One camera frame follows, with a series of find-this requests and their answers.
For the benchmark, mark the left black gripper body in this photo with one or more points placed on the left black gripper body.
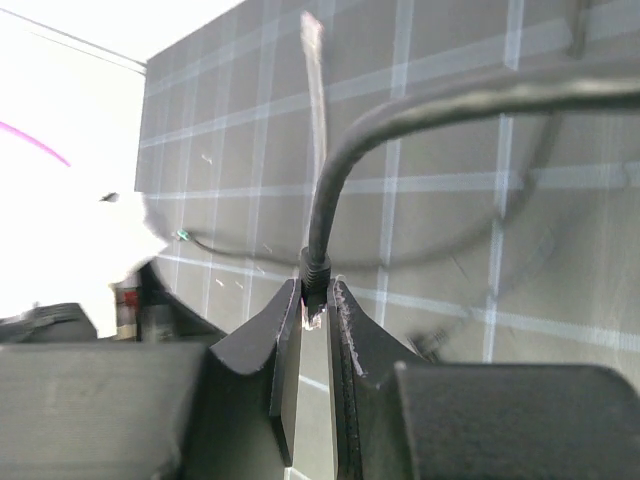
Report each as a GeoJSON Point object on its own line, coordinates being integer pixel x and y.
{"type": "Point", "coordinates": [148, 311]}

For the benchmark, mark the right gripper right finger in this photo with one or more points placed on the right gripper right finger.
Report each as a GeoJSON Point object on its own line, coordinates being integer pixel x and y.
{"type": "Point", "coordinates": [369, 430]}

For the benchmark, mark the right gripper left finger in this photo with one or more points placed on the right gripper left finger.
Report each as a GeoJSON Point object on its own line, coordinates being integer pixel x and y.
{"type": "Point", "coordinates": [255, 386]}

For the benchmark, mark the black ethernet cable green plug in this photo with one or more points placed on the black ethernet cable green plug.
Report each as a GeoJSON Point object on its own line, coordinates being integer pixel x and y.
{"type": "Point", "coordinates": [522, 185]}

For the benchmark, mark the black ethernet cable silver plug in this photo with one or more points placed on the black ethernet cable silver plug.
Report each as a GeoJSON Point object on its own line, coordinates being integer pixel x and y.
{"type": "Point", "coordinates": [571, 86]}

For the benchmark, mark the black grid mat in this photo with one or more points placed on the black grid mat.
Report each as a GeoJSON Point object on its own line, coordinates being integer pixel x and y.
{"type": "Point", "coordinates": [226, 148]}

